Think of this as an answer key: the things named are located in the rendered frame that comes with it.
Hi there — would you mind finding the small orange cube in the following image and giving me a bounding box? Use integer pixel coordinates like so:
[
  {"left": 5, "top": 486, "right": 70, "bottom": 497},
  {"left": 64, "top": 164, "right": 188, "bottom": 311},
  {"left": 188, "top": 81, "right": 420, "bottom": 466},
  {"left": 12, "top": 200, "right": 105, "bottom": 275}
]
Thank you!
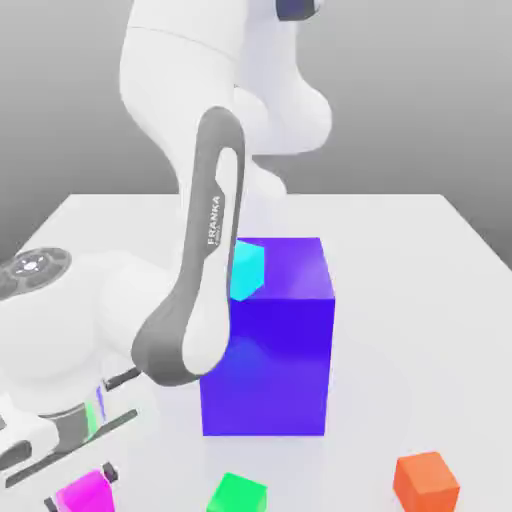
[{"left": 391, "top": 450, "right": 462, "bottom": 512}]

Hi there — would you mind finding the small green cube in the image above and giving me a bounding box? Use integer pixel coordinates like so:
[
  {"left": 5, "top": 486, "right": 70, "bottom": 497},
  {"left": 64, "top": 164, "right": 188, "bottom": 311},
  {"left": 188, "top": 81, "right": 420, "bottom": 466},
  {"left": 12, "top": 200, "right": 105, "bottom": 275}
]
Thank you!
[{"left": 205, "top": 471, "right": 269, "bottom": 512}]

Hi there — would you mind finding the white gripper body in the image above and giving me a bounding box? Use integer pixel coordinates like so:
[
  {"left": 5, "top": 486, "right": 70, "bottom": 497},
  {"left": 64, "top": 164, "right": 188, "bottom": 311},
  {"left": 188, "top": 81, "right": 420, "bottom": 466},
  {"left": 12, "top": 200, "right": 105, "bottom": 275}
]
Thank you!
[{"left": 2, "top": 407, "right": 141, "bottom": 504}]

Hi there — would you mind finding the small cyan cube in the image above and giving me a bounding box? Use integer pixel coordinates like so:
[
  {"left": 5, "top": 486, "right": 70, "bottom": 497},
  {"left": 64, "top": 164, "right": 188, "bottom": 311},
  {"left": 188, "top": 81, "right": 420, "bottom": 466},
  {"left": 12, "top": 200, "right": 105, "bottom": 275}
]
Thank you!
[{"left": 229, "top": 239, "right": 266, "bottom": 303}]

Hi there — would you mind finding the small magenta cube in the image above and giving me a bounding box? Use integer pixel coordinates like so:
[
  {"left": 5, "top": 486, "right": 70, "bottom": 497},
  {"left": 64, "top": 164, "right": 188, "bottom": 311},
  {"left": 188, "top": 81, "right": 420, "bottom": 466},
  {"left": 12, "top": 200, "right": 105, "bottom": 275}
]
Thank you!
[{"left": 54, "top": 469, "right": 116, "bottom": 512}]

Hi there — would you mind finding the large blue box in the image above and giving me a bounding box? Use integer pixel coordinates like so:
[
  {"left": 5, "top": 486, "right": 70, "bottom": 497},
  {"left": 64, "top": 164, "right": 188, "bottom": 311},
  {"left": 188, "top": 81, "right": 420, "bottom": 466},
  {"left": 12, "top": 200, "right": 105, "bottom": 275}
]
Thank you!
[{"left": 199, "top": 236, "right": 336, "bottom": 438}]

